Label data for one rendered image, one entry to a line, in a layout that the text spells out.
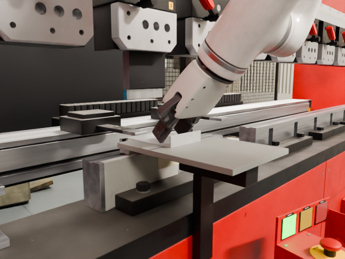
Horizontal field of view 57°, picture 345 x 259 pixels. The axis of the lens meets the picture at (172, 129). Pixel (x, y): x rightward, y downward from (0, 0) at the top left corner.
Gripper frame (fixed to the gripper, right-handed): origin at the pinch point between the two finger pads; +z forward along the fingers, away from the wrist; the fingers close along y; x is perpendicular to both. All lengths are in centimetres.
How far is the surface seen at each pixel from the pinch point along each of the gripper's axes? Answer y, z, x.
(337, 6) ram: -106, -28, -28
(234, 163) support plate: 5.6, -9.6, 14.9
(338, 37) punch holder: -111, -19, -20
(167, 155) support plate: 8.1, -2.0, 6.5
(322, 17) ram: -89, -23, -24
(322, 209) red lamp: -30.8, 3.1, 28.2
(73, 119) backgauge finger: 4.1, 19.5, -22.1
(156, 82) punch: -3.5, -1.6, -11.7
